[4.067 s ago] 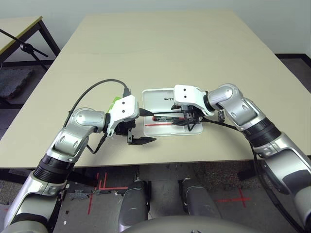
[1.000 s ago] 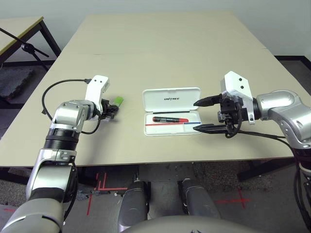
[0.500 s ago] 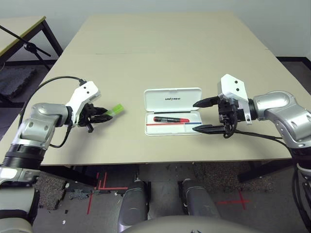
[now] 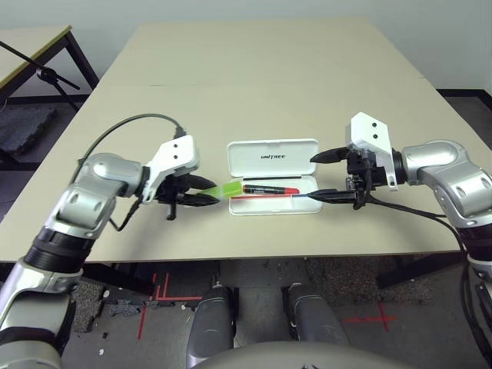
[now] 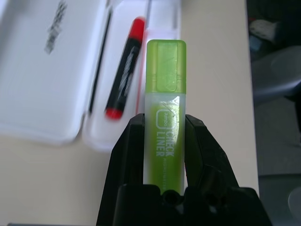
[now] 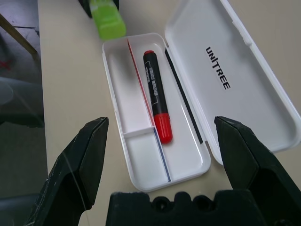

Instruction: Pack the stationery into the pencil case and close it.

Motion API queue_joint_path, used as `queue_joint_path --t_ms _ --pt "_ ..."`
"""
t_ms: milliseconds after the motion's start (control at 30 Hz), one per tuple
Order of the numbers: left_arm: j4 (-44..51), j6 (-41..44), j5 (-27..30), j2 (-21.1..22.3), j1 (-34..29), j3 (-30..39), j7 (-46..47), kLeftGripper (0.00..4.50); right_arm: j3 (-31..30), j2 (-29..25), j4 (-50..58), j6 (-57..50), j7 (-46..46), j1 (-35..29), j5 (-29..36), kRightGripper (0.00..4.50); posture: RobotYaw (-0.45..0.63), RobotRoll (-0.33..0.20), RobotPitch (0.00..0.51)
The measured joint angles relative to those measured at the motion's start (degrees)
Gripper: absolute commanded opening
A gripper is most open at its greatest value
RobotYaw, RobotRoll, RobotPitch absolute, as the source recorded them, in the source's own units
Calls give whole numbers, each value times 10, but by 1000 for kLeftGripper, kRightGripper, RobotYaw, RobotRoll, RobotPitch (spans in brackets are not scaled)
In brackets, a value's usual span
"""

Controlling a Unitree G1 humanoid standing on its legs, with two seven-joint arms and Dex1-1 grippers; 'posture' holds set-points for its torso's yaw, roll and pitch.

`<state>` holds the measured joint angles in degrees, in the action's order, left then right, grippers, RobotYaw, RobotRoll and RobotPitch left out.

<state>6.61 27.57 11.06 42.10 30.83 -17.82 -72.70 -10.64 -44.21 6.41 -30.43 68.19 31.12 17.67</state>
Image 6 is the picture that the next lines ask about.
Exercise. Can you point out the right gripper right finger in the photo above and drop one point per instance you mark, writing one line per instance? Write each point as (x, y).
(240, 153)

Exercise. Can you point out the black marker red cap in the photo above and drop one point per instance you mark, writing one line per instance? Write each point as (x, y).
(156, 89)

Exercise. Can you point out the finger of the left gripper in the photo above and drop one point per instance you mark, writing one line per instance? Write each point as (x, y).
(117, 4)
(86, 7)

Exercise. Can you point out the grey robot leg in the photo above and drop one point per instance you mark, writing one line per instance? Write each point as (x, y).
(14, 113)
(14, 212)

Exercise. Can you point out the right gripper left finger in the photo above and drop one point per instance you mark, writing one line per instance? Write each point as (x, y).
(77, 164)

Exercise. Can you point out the white pencil case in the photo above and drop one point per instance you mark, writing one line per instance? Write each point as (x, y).
(247, 58)

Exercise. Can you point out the grey robot left leg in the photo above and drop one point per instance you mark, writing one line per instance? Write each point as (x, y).
(14, 113)

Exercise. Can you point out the green highlighter pen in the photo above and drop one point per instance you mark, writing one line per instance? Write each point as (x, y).
(108, 21)

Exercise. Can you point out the grey robot right leg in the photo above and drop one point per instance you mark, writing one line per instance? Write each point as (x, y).
(14, 212)

